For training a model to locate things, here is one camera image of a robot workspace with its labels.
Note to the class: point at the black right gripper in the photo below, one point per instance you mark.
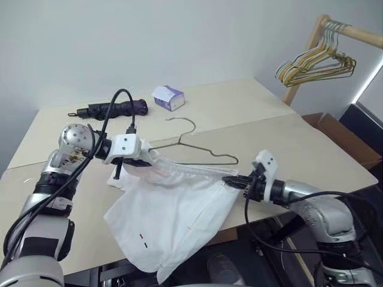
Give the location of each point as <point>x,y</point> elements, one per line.
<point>255,186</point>

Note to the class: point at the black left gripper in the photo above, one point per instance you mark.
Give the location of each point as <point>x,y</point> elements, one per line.
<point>117,170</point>

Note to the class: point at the white cloth garment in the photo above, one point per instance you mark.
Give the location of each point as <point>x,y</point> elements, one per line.
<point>173,215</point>

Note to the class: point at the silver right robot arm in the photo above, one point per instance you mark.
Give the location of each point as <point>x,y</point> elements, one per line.
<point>323,209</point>

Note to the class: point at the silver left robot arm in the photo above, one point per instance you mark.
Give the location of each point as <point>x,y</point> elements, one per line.
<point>39,215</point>

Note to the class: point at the dark purple folded umbrella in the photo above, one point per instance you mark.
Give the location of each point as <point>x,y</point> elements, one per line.
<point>137,107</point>

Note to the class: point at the white purple tissue box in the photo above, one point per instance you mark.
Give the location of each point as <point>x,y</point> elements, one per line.
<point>172,100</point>

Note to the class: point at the dark rounded shape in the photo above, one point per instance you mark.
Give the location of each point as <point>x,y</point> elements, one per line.
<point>223,269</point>

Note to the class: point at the black panel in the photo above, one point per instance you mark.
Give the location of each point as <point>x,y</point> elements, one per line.
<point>371,128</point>

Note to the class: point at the wooden clothes rack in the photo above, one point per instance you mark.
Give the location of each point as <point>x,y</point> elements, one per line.
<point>313,39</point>

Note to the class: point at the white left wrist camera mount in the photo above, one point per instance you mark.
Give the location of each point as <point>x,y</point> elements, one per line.
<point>125,146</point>

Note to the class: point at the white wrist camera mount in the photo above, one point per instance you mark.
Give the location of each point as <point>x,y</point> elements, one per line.
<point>269,163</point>
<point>125,146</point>

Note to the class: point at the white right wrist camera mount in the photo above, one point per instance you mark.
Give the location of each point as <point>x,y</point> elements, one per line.
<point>269,163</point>

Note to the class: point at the black table frame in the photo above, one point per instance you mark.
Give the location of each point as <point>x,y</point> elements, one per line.
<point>119,273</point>

